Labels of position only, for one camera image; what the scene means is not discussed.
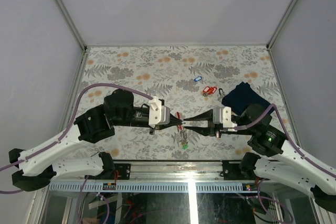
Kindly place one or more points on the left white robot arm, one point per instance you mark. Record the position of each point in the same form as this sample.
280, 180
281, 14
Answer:
38, 166

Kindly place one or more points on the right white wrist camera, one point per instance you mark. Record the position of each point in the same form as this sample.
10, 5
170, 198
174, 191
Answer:
223, 116

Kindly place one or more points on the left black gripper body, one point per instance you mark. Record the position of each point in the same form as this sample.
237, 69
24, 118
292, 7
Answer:
159, 127

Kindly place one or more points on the red key tags bunch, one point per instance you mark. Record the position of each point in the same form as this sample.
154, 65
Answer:
209, 90

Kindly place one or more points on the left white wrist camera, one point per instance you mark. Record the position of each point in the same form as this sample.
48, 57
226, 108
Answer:
159, 114

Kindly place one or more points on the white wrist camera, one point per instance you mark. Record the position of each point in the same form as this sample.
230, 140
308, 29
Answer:
159, 114
223, 116

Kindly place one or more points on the red key tag with key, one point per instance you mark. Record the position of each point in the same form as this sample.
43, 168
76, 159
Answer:
179, 127

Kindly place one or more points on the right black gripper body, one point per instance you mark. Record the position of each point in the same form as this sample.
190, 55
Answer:
216, 129

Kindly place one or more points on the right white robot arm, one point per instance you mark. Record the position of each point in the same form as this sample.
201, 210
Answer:
275, 156

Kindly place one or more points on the dark blue cloth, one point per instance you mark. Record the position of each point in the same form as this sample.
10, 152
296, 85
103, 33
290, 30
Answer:
241, 97

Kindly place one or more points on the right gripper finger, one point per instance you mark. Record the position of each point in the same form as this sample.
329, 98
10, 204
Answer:
200, 130
205, 116

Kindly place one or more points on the grey slotted cable duct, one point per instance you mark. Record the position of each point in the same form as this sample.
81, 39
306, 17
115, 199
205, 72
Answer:
152, 187

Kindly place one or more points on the aluminium front rail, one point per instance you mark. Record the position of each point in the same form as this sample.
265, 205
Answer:
144, 171

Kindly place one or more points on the metal key holder red handle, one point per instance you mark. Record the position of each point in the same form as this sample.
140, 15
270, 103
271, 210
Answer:
183, 134

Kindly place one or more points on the blue key tag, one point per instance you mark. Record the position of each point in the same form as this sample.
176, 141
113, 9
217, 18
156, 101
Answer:
197, 79

